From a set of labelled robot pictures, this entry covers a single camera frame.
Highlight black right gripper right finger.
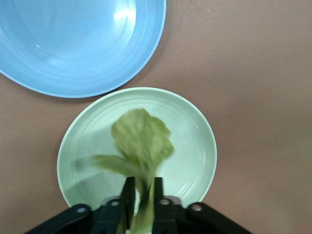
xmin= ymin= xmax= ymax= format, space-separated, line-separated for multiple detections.
xmin=152 ymin=176 xmax=189 ymax=234

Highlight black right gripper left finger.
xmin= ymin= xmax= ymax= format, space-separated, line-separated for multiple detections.
xmin=91 ymin=176 xmax=136 ymax=234

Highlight green lettuce leaf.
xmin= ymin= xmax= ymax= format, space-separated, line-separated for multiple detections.
xmin=90 ymin=108 xmax=175 ymax=234

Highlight light green round plate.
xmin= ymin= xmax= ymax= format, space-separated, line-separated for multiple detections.
xmin=57 ymin=87 xmax=218 ymax=216

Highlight blue round plate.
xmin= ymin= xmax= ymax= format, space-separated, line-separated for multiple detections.
xmin=0 ymin=0 xmax=167 ymax=99

